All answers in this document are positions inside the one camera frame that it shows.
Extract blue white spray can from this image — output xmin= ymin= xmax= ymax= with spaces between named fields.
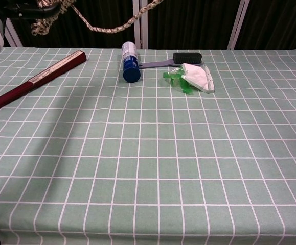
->
xmin=121 ymin=41 xmax=141 ymax=83

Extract white metal frame post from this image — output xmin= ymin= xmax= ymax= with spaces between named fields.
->
xmin=226 ymin=0 xmax=251 ymax=50
xmin=3 ymin=17 xmax=23 ymax=48
xmin=133 ymin=0 xmax=149 ymax=49

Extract dark red folded fan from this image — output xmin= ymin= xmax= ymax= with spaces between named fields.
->
xmin=0 ymin=50 xmax=87 ymax=115

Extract green checked tablecloth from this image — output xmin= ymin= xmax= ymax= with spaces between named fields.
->
xmin=0 ymin=47 xmax=296 ymax=245

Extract bagged white mask green straps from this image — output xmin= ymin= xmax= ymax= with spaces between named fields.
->
xmin=163 ymin=63 xmax=216 ymax=95

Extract braided jute rope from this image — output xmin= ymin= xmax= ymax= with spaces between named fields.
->
xmin=31 ymin=0 xmax=164 ymax=36

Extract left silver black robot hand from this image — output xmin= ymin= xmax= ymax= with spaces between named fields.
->
xmin=0 ymin=0 xmax=61 ymax=19

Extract black pleated curtain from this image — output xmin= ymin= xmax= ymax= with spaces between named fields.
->
xmin=0 ymin=0 xmax=296 ymax=51

